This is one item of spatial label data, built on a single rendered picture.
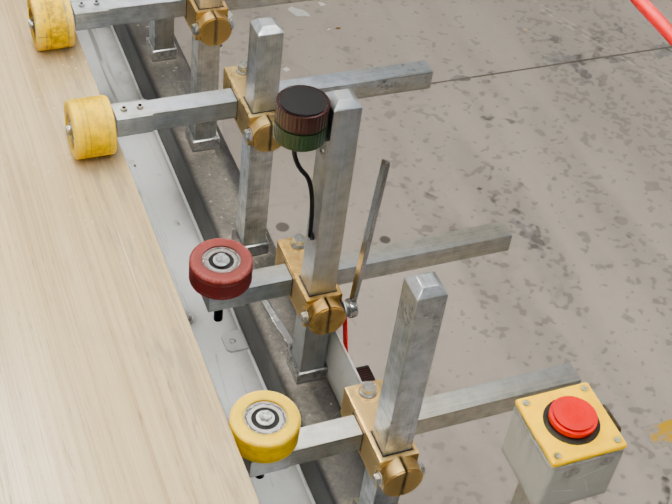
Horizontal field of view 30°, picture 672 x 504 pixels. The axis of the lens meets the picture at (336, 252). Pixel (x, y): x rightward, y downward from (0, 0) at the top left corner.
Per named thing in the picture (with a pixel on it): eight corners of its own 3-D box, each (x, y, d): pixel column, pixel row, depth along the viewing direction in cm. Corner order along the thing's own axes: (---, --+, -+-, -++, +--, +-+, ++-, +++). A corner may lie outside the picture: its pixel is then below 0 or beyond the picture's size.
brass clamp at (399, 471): (381, 402, 155) (386, 376, 152) (424, 490, 147) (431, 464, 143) (334, 413, 153) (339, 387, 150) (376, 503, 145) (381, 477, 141)
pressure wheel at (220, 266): (237, 291, 168) (242, 229, 160) (256, 334, 163) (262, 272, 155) (180, 302, 166) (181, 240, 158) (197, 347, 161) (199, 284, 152)
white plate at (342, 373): (300, 313, 180) (306, 264, 173) (368, 456, 163) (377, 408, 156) (296, 314, 179) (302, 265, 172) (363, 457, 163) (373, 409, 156)
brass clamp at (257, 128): (259, 90, 180) (261, 61, 176) (290, 149, 171) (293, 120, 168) (218, 96, 178) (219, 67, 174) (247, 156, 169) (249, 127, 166)
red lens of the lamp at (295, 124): (317, 97, 142) (319, 81, 141) (336, 129, 138) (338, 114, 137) (267, 104, 140) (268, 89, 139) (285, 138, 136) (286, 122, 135)
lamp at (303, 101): (304, 221, 156) (320, 81, 140) (319, 251, 152) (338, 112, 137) (259, 229, 154) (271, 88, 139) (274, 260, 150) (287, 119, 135)
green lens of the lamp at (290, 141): (315, 114, 144) (317, 99, 142) (334, 147, 140) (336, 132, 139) (266, 122, 142) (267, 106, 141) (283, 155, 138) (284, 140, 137)
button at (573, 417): (579, 402, 106) (583, 389, 105) (602, 439, 103) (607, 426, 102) (537, 412, 104) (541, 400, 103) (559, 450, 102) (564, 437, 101)
